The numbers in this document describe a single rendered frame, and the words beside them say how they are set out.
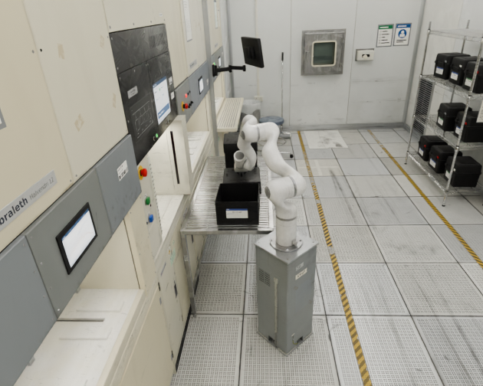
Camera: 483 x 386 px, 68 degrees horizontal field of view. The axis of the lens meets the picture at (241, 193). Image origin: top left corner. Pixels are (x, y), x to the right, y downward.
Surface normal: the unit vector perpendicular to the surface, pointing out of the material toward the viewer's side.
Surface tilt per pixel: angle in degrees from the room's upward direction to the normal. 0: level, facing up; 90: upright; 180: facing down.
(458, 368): 0
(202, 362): 0
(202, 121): 90
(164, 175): 90
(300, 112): 90
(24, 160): 90
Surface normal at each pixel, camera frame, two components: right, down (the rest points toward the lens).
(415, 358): -0.04, -0.89
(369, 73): -0.06, 0.46
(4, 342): 1.00, -0.01
